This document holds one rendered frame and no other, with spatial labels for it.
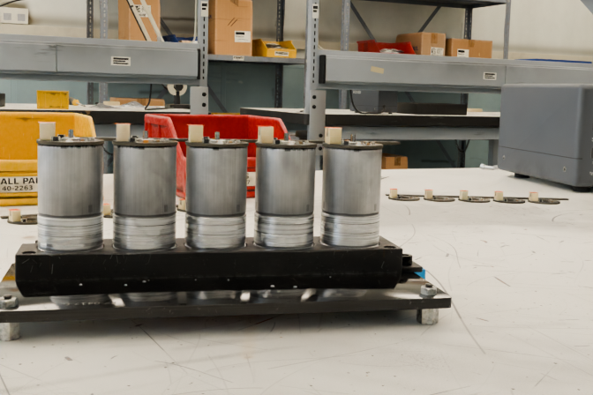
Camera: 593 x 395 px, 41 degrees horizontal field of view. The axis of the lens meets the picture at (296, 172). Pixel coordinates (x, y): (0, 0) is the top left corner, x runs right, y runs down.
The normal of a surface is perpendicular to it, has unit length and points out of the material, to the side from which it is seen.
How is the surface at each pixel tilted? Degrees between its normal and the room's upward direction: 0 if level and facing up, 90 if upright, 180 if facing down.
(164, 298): 0
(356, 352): 0
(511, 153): 90
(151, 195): 90
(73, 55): 90
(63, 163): 90
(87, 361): 0
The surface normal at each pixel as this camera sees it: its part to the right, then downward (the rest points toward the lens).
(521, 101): -0.98, 0.00
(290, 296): 0.03, -0.99
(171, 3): 0.40, 0.11
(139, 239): 0.08, 0.11
